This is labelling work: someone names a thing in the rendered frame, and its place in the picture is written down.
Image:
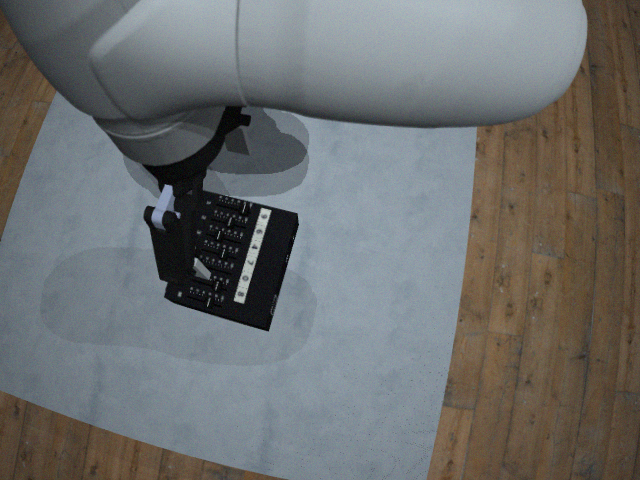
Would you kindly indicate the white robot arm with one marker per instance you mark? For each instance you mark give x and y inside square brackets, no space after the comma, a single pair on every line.
[132,64]

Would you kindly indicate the black lighting desk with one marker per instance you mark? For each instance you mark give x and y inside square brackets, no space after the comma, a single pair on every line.
[245,281]

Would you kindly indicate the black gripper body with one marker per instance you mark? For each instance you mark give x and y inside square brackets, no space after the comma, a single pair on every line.
[175,174]

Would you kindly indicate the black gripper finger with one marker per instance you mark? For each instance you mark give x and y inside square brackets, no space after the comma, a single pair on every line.
[174,243]
[236,139]

